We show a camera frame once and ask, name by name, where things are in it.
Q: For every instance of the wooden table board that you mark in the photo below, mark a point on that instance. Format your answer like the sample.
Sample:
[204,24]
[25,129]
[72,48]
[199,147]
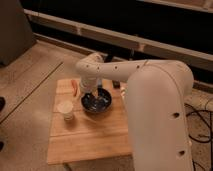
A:
[87,136]

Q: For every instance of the dark ceramic bowl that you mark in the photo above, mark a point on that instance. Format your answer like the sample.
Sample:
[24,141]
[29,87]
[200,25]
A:
[92,105]

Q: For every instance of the white shelf rail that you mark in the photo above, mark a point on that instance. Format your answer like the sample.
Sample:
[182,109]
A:
[155,48]

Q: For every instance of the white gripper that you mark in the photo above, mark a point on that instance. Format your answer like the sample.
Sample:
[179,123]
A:
[89,85]

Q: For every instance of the orange carrot-like object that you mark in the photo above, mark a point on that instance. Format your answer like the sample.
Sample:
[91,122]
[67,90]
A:
[75,87]

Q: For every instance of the grey cabinet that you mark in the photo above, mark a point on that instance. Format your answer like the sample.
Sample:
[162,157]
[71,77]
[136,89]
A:
[16,35]

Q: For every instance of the white bottle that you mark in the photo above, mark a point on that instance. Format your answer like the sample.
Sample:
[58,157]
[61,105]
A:
[122,92]

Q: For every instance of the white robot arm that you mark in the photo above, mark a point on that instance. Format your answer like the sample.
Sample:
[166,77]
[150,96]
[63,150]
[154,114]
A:
[154,102]

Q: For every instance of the small white cup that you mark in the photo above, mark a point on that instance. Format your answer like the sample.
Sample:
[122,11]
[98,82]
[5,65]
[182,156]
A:
[66,109]

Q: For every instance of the small dark object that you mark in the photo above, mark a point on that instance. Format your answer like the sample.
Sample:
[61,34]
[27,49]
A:
[116,84]

